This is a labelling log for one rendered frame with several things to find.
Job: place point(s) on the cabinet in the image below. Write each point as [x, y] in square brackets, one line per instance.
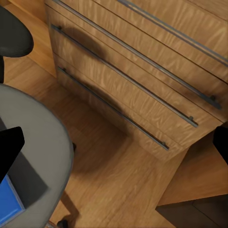
[156, 69]
[197, 196]

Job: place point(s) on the bookcase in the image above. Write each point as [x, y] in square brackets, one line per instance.
[33, 15]

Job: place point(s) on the swivel chair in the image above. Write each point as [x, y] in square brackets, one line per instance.
[41, 171]

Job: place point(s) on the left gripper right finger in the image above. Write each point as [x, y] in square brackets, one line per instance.
[220, 141]

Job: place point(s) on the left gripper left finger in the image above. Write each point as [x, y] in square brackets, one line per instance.
[11, 142]

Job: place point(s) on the folder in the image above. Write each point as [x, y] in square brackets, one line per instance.
[10, 203]

